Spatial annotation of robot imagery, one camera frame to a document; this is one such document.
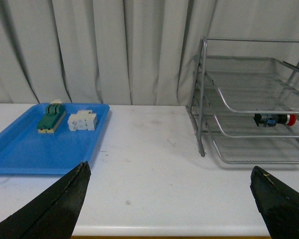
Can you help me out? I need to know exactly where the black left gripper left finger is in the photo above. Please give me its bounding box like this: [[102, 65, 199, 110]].
[[0, 162, 91, 239]]

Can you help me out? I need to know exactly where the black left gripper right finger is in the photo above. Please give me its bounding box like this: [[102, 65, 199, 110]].
[[250, 166, 299, 239]]

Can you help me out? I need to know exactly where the red emergency stop button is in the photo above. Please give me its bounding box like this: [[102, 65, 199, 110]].
[[254, 114, 297, 127]]

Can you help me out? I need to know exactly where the silver mesh letter rack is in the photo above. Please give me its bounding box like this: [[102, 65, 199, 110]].
[[186, 37, 299, 164]]

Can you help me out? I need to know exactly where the blue plastic tray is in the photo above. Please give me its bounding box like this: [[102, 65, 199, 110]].
[[0, 103, 110, 175]]

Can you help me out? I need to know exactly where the white circuit breaker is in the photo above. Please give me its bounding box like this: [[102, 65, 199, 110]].
[[67, 110, 98, 131]]

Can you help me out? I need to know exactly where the white curtain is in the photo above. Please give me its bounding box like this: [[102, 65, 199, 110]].
[[0, 0, 299, 105]]

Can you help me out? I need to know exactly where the green knife switch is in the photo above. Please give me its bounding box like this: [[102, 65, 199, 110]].
[[37, 100, 66, 133]]

